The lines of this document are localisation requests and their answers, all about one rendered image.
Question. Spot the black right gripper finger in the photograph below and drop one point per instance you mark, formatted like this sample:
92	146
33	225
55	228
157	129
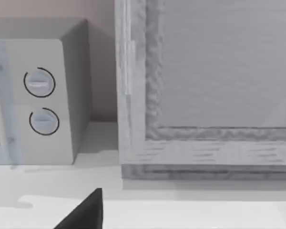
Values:
88	212

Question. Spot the pale round microwave knob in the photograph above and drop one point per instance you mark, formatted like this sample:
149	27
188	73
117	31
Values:
39	82
44	121

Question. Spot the pale microwave oven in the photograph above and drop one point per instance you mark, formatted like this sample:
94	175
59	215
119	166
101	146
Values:
45	100

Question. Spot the pale blue microwave door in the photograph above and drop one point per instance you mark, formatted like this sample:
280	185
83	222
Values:
2	102

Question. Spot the grey cabinet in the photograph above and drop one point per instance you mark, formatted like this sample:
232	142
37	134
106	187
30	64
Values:
205	95

